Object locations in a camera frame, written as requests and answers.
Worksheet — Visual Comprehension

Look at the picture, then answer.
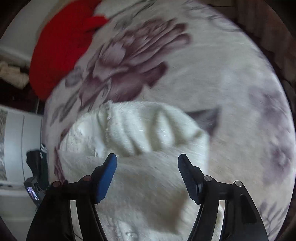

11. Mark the beige crumpled cloth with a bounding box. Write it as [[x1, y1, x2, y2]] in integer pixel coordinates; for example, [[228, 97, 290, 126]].
[[0, 61, 29, 89]]

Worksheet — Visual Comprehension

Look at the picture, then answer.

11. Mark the white cabinet with mirror strip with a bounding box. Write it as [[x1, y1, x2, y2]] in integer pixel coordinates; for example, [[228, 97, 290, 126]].
[[1, 105, 42, 240]]

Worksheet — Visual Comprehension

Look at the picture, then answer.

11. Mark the red garment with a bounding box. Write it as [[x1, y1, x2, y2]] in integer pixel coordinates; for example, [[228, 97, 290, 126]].
[[29, 0, 108, 100]]

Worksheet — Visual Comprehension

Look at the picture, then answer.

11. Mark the floral plush blanket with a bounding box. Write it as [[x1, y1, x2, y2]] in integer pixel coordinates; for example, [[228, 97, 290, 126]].
[[43, 1, 295, 240]]

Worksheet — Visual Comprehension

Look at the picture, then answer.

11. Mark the white fluffy garment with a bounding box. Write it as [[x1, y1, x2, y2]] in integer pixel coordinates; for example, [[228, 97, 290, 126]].
[[59, 101, 220, 240]]

